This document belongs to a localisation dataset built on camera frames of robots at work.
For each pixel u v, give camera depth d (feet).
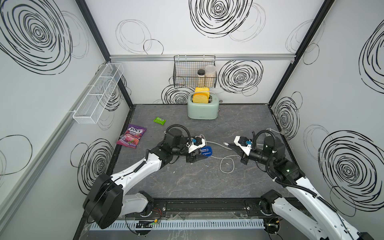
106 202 1.32
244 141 1.80
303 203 1.55
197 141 2.04
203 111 3.43
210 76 2.78
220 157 3.00
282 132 3.45
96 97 2.48
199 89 3.35
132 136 3.25
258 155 1.91
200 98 3.22
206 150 2.36
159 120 3.56
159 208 2.40
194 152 2.20
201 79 2.80
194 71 2.91
